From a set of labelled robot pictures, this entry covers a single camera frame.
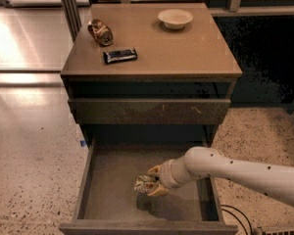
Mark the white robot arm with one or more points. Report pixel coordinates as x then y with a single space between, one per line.
274 181

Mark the closed top drawer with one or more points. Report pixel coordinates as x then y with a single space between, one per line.
149 111

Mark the brown drawer cabinet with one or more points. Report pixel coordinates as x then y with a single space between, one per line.
191 63

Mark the dark snack bar wrapper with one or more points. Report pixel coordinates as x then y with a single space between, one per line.
119 56

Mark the brown soda can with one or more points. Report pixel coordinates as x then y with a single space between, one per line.
100 32

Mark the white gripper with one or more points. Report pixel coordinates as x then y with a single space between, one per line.
166 174

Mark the white 7up can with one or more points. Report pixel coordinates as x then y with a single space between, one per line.
145 184

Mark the blue tape piece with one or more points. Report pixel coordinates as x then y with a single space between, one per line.
83 143

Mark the grey floor device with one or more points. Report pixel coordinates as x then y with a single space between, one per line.
273 231

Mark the white ceramic bowl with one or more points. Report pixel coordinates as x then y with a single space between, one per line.
175 19

